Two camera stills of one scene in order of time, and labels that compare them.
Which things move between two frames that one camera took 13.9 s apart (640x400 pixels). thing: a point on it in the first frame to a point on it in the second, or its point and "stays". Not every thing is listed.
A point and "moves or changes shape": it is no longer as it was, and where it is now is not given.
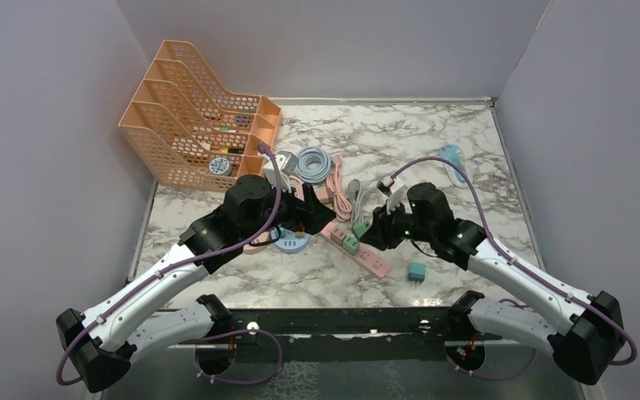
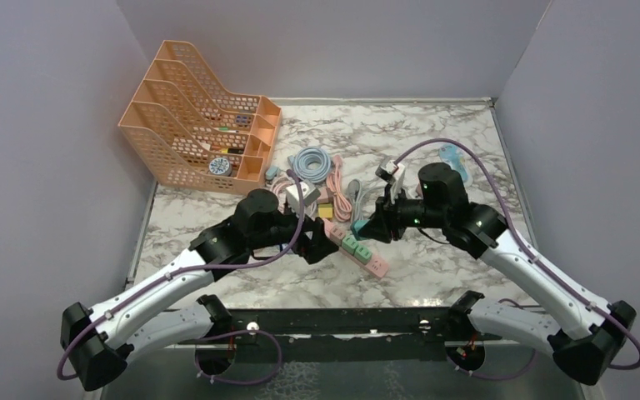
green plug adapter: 361,227 moves or changes shape
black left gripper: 308,212 to 318,247
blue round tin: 220,166 stays
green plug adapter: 351,244 stays
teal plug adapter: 417,272 to 357,225
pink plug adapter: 322,194 stays
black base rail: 337,335 stays
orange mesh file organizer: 188,132 stays
